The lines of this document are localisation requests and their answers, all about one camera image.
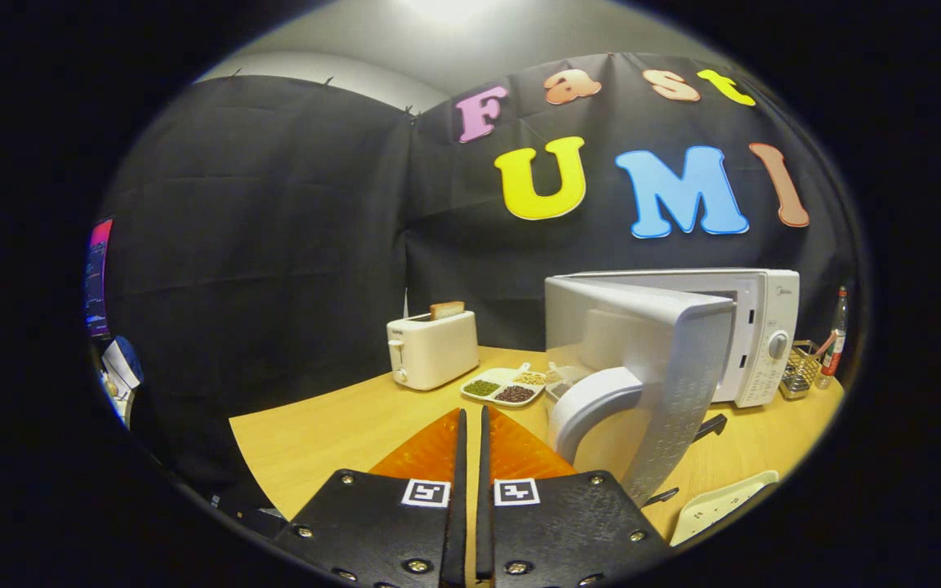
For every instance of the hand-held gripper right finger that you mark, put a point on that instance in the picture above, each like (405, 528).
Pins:
(484, 531)

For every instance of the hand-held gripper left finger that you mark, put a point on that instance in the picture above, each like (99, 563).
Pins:
(456, 523)

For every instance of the white microwave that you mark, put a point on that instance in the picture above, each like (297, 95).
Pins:
(642, 327)

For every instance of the divided white snack dish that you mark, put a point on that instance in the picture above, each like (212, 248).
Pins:
(503, 384)

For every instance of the cream white toaster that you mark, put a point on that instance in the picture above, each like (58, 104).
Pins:
(434, 351)

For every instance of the toast slice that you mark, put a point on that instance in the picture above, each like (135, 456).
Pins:
(447, 310)

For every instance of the white plate with cherry print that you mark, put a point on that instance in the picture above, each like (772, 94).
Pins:
(715, 506)

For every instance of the red checked straw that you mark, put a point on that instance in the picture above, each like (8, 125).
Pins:
(827, 343)

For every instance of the clear bottle with red label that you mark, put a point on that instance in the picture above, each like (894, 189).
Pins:
(834, 343)

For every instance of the computer monitor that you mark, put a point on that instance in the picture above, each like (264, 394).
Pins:
(97, 278)

